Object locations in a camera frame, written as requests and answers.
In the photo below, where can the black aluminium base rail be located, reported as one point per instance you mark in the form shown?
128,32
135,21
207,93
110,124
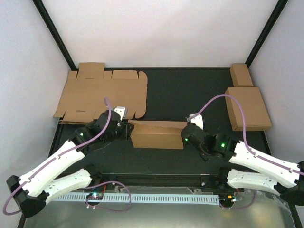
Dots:
211,182

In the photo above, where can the right black frame post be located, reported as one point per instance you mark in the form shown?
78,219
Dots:
279,7

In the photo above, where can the left black frame post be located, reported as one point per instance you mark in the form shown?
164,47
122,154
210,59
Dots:
54,33

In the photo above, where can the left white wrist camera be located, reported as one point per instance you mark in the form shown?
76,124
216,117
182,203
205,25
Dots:
122,111

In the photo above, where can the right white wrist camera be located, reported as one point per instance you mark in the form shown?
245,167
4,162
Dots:
196,119

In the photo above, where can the large folded cardboard box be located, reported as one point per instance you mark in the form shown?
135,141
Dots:
253,106

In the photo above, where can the flat cardboard blank stack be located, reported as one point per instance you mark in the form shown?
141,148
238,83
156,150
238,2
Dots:
82,99

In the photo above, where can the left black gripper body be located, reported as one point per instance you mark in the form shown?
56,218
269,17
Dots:
124,135

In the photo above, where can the small folded cardboard box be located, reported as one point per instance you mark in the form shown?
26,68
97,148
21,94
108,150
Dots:
240,75

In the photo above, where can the white slotted cable duct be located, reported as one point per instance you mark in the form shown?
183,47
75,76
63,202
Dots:
140,198

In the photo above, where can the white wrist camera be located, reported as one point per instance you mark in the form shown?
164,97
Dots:
122,111
196,119

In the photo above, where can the black frame post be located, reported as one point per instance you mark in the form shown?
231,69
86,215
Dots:
279,7
54,33

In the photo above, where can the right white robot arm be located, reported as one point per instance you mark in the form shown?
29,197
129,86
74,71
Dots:
267,173

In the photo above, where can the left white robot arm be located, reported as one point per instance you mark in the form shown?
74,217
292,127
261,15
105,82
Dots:
35,189

